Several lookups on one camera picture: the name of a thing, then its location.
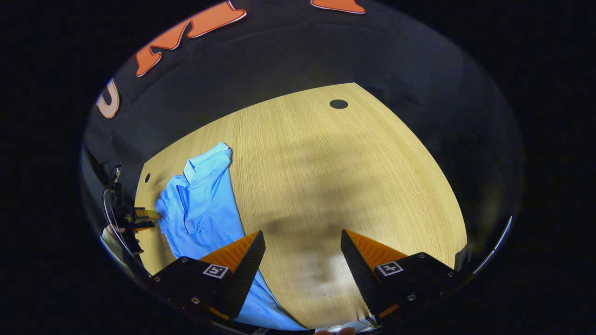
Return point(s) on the light blue T-shirt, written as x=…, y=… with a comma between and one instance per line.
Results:
x=205, y=209

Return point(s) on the black backdrop cloth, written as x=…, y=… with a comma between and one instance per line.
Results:
x=326, y=51

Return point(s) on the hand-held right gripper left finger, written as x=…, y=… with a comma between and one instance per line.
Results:
x=244, y=274

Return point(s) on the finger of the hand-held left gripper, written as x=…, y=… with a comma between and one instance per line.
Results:
x=143, y=227
x=148, y=214

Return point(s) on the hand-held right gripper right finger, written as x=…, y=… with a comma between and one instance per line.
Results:
x=361, y=274

